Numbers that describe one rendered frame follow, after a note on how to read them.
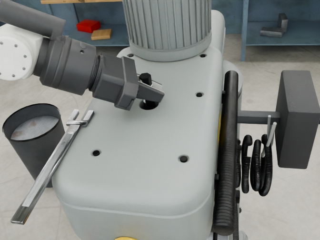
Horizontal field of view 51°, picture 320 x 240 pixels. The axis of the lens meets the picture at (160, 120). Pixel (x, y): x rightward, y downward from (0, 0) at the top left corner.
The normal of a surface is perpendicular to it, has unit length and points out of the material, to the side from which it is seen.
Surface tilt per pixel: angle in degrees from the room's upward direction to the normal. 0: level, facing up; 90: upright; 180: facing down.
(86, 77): 77
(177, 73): 0
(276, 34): 90
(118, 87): 90
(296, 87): 0
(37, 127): 0
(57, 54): 52
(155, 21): 90
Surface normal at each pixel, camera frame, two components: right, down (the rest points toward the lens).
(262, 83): -0.11, -0.77
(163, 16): -0.04, 0.64
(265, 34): -0.44, 0.61
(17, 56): 0.23, 0.44
